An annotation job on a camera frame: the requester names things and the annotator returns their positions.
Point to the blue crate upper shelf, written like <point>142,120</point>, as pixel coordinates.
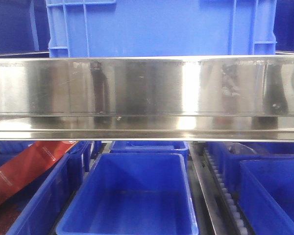
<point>128,28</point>

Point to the blue bin right rear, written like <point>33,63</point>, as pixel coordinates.
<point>227,156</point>

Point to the blue bin lower left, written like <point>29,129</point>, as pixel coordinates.
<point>35,209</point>

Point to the blue bin lower right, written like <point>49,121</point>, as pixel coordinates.
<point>267,195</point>

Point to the blue bin lower centre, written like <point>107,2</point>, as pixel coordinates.
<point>132,194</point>

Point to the blue bin centre rear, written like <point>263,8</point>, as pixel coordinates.
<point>178,147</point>

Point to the stainless steel shelf beam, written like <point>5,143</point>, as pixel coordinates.
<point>193,98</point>

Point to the white roller track strip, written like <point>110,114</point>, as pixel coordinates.
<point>228,203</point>

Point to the blue bin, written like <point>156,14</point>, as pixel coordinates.
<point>35,209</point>
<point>227,156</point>
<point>132,194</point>
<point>178,147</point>
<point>267,195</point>

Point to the red flat package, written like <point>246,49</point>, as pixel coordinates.
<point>28,165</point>

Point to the steel shelf divider rail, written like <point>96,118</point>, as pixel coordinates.
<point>209,214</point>

